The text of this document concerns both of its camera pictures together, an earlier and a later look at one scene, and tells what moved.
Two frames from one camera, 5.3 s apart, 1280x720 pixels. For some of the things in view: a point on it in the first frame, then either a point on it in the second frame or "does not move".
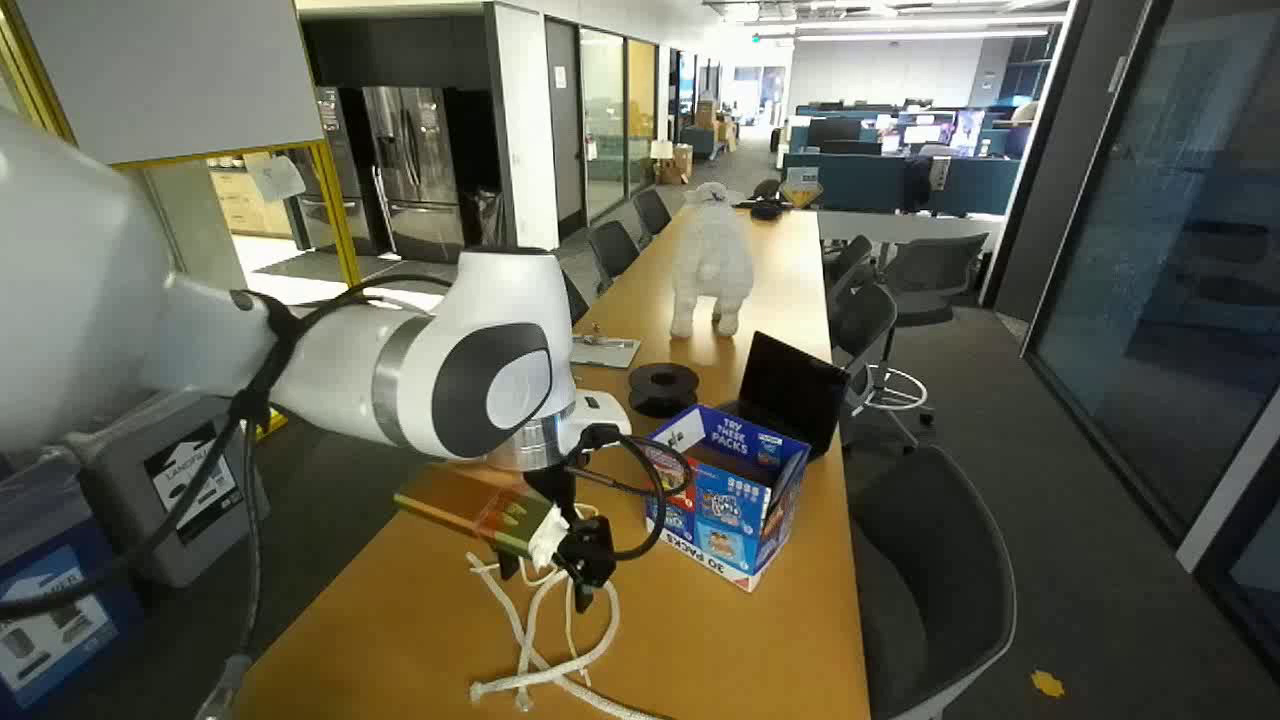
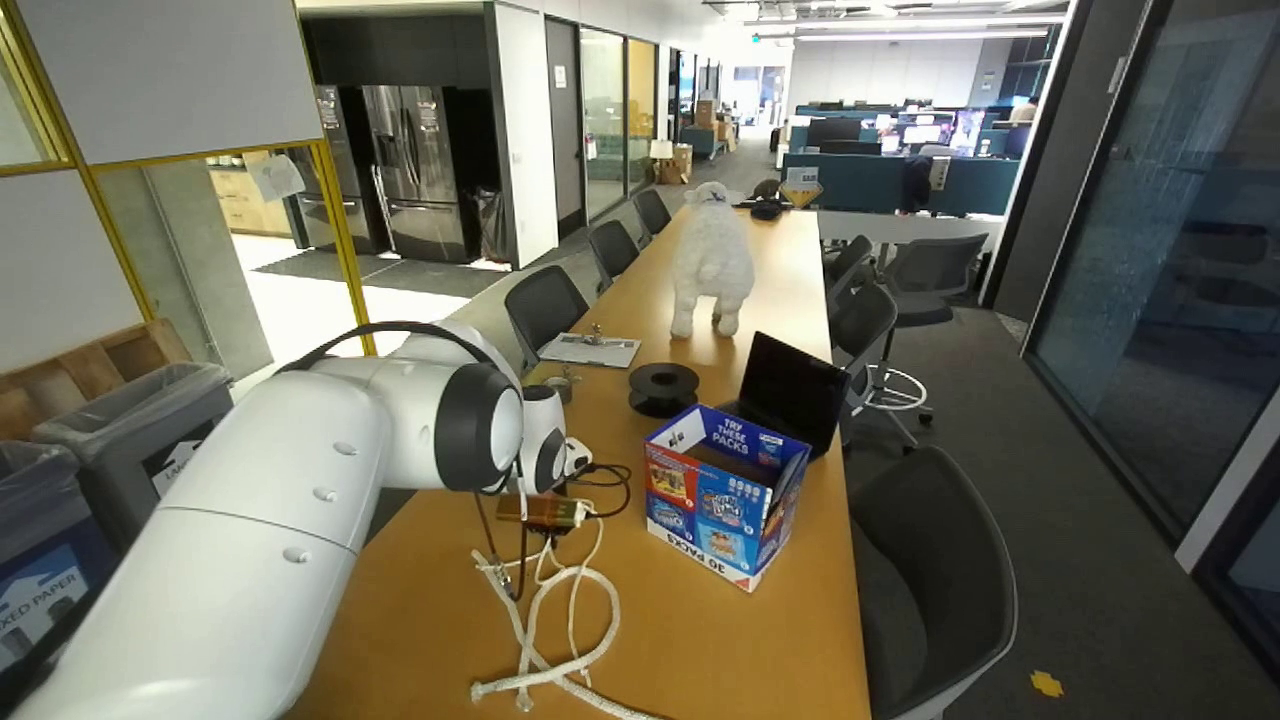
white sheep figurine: x=713 y=258 does not move
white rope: x=600 y=702 does not move
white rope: x=513 y=616 to x=571 y=601
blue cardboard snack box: x=727 y=495 does not move
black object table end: x=766 y=198 does not move
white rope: x=563 y=664 to x=537 y=607
